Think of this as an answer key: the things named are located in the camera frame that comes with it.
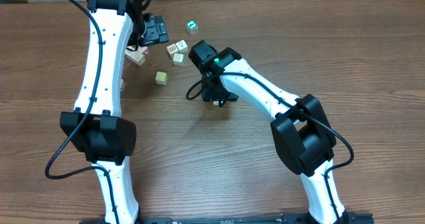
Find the yellow wooden block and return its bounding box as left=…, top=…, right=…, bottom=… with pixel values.
left=155, top=71, right=168, bottom=85
left=131, top=51, right=145, bottom=66

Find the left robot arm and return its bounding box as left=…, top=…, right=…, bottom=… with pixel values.
left=59, top=0, right=169, bottom=223

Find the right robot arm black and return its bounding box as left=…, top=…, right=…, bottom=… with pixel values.
left=189, top=41, right=348, bottom=223

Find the wooden block red side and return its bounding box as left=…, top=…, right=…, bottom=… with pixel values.
left=137, top=47, right=149, bottom=56

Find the wooden block brown picture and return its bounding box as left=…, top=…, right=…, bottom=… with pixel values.
left=167, top=44, right=179, bottom=59

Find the wooden block triangle picture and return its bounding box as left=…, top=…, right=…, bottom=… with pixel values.
left=175, top=40, right=189, bottom=54

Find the wooden block ball picture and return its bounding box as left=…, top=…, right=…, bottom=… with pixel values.
left=125, top=50, right=134, bottom=60

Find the wooden block green picture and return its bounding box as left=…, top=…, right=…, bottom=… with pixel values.
left=173, top=53, right=185, bottom=66

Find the green number four block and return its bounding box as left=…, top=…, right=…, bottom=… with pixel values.
left=186, top=20, right=199, bottom=35

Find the yellow top wooden block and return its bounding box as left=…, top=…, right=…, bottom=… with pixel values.
left=155, top=71, right=168, bottom=85

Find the wooden block teal side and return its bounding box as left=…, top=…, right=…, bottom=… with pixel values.
left=120, top=79, right=126, bottom=91

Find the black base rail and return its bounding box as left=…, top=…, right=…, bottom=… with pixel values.
left=79, top=212, right=375, bottom=224

